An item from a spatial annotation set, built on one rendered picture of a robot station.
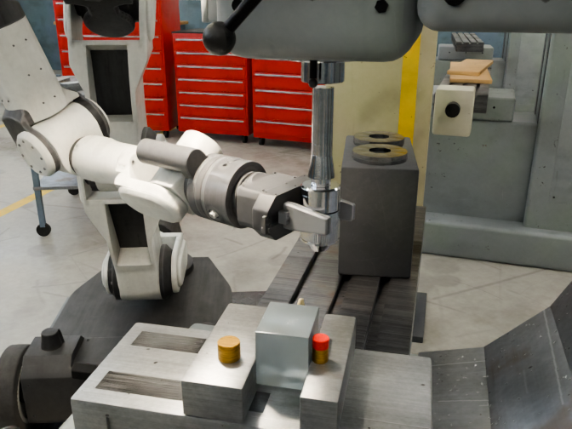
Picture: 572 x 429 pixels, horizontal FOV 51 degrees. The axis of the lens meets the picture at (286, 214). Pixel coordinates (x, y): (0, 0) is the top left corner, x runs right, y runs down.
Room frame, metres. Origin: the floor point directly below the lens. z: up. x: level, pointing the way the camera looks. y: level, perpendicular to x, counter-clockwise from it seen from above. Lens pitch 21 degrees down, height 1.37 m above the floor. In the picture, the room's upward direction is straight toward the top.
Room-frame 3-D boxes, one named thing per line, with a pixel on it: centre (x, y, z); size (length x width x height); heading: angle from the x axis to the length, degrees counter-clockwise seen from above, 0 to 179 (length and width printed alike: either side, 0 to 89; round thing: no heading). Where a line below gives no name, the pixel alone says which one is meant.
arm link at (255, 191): (0.71, 0.03, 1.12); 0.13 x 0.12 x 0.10; 144
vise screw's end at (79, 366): (0.56, 0.22, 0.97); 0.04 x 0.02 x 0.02; 78
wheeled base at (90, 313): (1.43, 0.38, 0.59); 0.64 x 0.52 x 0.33; 4
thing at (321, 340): (0.49, -0.03, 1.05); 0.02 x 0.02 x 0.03
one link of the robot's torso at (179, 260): (1.46, 0.38, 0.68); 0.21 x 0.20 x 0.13; 4
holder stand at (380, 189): (1.00, -0.16, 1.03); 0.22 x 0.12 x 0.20; 173
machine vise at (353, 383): (0.52, 0.03, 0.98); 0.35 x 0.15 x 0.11; 78
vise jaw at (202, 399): (0.53, 0.05, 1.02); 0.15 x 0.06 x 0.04; 168
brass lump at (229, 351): (0.50, 0.06, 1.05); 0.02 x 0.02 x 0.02
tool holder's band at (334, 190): (0.66, -0.04, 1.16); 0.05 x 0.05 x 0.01
